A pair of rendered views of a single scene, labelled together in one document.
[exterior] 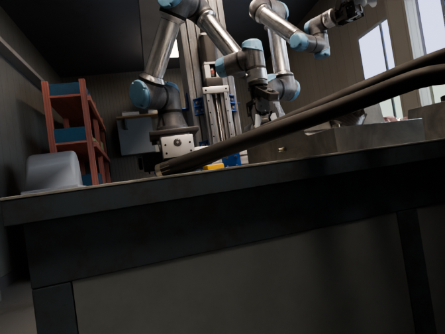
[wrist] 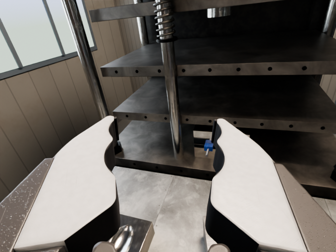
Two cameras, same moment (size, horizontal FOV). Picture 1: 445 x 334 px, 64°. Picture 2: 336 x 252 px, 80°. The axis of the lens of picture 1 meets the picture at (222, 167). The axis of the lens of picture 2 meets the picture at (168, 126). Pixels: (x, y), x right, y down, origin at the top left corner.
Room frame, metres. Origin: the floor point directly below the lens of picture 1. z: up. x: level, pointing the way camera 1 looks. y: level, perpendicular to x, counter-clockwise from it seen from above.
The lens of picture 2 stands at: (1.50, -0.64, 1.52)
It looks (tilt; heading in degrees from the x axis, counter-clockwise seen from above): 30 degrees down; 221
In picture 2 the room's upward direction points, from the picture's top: 7 degrees counter-clockwise
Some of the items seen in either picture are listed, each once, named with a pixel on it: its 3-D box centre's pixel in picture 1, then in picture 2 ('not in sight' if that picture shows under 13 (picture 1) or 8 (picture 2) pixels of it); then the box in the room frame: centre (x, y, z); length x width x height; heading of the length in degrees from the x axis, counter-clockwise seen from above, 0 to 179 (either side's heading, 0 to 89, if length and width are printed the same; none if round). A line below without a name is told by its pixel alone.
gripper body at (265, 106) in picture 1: (259, 99); not in sight; (1.29, -0.17, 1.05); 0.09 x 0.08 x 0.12; 19
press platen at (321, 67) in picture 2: not in sight; (219, 51); (0.38, -1.16, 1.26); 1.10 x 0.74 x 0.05; 109
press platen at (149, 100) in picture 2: not in sight; (218, 92); (0.38, -1.16, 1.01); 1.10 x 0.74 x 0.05; 109
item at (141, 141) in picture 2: not in sight; (217, 131); (0.43, -1.15, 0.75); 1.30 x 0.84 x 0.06; 109
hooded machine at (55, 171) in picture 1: (59, 211); not in sight; (4.16, 1.96, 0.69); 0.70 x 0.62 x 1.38; 11
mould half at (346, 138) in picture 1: (318, 136); not in sight; (1.07, -0.30, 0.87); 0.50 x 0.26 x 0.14; 19
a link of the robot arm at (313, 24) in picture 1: (317, 26); not in sight; (1.66, -0.54, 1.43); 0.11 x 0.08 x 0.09; 37
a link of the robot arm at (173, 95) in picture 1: (167, 97); not in sight; (1.69, 0.22, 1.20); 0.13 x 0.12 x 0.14; 147
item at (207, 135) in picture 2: not in sight; (224, 122); (0.49, -1.07, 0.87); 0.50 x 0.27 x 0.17; 19
